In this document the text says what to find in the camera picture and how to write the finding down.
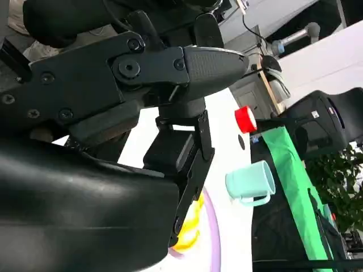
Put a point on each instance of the lilac plate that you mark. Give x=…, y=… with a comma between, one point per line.
x=214, y=232

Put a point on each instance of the black fabric bag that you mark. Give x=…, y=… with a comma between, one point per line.
x=272, y=226

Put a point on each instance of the wooden stick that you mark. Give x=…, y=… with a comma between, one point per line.
x=272, y=90

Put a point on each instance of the red round push button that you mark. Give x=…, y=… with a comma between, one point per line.
x=245, y=119

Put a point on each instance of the green leafy plant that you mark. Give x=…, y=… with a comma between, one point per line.
x=340, y=190

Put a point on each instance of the black chair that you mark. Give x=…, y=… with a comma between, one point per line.
x=326, y=122

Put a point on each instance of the grey and black machine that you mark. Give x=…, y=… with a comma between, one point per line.
x=278, y=76

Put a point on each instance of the green cloth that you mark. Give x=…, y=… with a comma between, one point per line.
x=292, y=187

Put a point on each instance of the pale green mug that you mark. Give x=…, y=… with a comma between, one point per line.
x=249, y=180

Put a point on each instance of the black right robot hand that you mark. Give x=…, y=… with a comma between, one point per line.
x=85, y=198

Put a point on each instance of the grey cabinet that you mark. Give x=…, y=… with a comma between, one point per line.
x=252, y=99

